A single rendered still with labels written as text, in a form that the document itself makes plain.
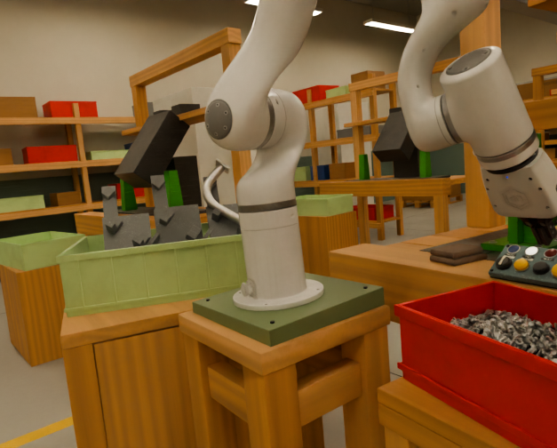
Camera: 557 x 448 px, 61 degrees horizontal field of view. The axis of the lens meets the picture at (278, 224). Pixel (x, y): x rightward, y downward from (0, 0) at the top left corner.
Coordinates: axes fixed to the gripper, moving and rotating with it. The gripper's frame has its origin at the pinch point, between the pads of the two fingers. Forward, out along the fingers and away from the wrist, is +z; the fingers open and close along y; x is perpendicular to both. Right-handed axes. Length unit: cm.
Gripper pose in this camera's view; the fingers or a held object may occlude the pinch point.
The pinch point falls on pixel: (544, 230)
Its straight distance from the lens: 87.2
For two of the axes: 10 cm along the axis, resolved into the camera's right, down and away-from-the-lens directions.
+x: 6.4, -6.8, 3.6
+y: 5.4, 0.6, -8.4
